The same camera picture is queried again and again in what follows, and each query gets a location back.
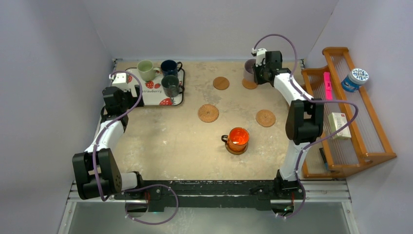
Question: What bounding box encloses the strawberry print tray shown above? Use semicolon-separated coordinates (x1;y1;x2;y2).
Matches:
127;67;184;106

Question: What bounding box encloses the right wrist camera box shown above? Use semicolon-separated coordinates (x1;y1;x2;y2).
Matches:
251;48;267;67

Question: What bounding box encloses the dark brown wooden coaster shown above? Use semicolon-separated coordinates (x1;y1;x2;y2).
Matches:
225;144;248;155

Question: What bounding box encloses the white card box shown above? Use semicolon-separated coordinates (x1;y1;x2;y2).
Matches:
328;112;351;140

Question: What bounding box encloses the dark green mug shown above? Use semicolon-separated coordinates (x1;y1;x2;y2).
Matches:
161;75;185;98

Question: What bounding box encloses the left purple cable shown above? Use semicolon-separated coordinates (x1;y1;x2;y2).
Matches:
92;71;179;226

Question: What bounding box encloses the navy blue mug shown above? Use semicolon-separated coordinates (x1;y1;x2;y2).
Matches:
160;60;183;76

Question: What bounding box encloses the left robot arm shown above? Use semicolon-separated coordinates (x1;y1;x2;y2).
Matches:
72;85;145;200

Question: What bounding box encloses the blue jar white lid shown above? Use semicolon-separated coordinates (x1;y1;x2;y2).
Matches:
341;68;369;93

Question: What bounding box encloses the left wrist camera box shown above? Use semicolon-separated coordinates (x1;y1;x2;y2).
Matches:
111;73;129;91

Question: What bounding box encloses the purple mug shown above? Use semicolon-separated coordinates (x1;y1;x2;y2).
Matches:
244;58;256;82

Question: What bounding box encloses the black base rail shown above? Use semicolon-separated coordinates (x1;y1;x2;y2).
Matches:
66;179;352;214

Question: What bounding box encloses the light wooden coaster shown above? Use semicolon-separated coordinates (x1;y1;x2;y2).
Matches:
213;77;230;90
242;78;258;90

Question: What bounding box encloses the pale green mug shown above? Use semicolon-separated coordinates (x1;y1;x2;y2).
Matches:
137;60;162;81

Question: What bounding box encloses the wooden tiered rack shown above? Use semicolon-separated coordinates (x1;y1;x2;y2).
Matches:
301;47;396;179

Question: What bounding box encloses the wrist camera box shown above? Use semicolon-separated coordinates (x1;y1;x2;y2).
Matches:
251;48;267;67
111;73;129;91

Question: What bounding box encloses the small dark blue object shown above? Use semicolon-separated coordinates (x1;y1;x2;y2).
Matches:
319;148;331;172

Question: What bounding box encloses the pink marker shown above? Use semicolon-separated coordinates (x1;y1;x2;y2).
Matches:
323;72;333;100

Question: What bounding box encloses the orange mug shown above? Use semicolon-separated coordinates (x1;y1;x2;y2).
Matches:
221;127;250;151

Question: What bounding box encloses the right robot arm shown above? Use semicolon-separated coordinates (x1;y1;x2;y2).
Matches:
251;48;324;198

